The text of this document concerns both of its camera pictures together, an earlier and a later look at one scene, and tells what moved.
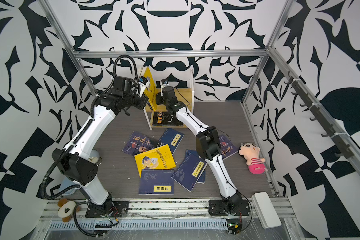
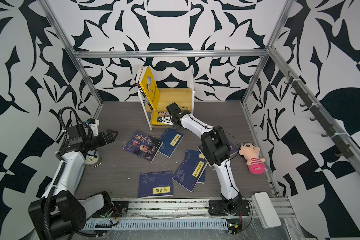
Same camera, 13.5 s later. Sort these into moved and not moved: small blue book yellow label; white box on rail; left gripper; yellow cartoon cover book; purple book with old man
Moved: left gripper
Not moved: small blue book yellow label; white box on rail; purple book with old man; yellow cartoon cover book
